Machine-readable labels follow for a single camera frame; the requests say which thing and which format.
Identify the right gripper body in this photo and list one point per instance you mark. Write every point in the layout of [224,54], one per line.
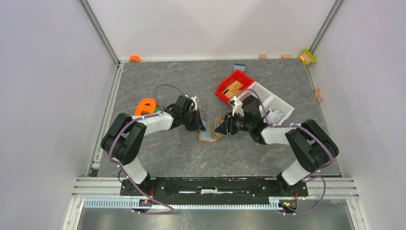
[236,123]

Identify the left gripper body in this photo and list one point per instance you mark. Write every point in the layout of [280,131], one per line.
[189,120]

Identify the orange card holder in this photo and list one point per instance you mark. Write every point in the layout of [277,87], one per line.
[210,135]

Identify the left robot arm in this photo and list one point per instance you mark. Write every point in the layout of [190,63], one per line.
[124,138]

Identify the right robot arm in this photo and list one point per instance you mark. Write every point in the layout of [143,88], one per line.
[311,145]

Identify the cards in white bin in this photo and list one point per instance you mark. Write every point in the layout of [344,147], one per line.
[274,115]

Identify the red plastic bin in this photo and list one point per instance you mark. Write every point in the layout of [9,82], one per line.
[236,75]

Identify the white bin near red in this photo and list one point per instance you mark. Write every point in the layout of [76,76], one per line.
[263,94]

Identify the white bin far right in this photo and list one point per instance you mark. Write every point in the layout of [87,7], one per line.
[283,106]

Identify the blue lego brick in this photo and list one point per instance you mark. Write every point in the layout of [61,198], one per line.
[240,67]

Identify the colourful block stack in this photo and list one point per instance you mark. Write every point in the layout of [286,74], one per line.
[307,57]

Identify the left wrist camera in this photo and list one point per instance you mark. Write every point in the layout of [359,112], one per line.
[193,106]

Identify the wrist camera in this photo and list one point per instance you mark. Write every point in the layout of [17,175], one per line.
[236,105]
[193,106]

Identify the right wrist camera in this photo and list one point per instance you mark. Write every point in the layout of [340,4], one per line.
[236,105]

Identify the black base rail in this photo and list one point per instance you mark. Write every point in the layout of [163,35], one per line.
[252,190]

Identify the wooden block on rail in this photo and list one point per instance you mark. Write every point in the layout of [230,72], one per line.
[318,97]

